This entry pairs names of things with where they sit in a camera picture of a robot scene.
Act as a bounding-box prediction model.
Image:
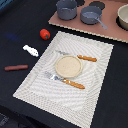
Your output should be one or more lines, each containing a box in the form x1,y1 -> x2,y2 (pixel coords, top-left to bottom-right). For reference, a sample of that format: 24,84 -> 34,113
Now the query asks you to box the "white toy fish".
23,45 -> 39,57

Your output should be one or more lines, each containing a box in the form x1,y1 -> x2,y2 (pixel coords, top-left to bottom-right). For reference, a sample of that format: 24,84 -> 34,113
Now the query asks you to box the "red toy tomato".
40,29 -> 50,40

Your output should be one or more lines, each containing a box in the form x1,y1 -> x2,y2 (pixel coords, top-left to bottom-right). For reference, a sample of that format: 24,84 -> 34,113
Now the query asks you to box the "brown toy sausage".
4,65 -> 28,71

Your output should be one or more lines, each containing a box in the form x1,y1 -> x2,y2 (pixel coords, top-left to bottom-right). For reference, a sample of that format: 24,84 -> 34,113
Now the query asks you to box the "grey frying pan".
80,6 -> 107,29

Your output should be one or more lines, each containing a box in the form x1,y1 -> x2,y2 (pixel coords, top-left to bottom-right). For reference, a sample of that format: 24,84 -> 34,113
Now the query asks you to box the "beige round plate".
55,55 -> 83,78

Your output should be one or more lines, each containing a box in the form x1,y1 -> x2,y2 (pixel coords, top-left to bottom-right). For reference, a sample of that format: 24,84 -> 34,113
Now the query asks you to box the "beige woven placemat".
13,31 -> 113,128

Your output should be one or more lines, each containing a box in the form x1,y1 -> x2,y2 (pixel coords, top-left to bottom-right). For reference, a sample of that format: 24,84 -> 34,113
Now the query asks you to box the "grey cooking pot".
56,0 -> 77,20

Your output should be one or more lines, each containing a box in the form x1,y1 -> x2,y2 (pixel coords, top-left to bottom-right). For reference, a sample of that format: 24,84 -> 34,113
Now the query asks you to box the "pink toy stove board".
49,0 -> 128,43

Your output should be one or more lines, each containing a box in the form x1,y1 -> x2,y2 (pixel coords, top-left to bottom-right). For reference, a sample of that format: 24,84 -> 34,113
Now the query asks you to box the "black stove burner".
89,1 -> 105,10

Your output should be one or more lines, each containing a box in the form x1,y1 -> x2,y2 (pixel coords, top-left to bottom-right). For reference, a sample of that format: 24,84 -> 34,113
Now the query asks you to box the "beige bowl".
118,4 -> 128,30

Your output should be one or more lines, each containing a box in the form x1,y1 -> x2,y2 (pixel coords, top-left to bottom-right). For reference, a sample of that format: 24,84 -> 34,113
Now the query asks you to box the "knife with orange handle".
55,50 -> 97,62

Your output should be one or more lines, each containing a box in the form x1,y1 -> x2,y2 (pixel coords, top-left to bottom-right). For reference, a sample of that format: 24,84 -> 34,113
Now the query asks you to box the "fork with orange handle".
44,71 -> 85,89

